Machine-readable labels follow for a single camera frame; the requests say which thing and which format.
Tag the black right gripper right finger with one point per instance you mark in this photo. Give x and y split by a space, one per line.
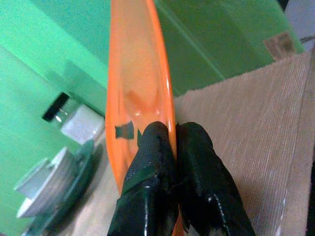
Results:
206 177

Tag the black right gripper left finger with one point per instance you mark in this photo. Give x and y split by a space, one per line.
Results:
147 177

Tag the orange plastic plate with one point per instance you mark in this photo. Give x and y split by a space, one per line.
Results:
137 73

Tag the beige woven placemat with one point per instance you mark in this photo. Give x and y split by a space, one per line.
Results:
246 127

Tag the glass jar with black lid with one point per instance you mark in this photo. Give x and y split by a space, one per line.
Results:
73 118

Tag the white ribbed cup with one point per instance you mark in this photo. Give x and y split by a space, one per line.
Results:
46 182

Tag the green tablecloth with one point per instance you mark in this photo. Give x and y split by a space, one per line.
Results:
61 49

